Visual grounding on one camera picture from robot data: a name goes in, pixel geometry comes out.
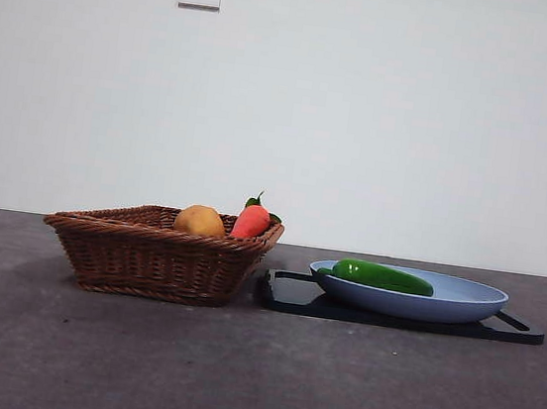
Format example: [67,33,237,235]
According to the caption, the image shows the green chili pepper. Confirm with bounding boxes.
[316,255,438,299]

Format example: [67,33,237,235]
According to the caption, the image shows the light blue round plate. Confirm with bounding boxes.
[304,255,512,332]

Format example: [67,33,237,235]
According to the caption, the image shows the orange carrot with green leaves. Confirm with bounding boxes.
[229,187,287,245]

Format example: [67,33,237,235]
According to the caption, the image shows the yellow-brown potato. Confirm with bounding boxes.
[172,202,229,240]

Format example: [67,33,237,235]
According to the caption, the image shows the dark green rectangular tray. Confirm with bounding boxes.
[254,265,547,348]

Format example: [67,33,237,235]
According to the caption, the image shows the brown woven wicker basket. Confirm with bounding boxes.
[35,191,286,315]

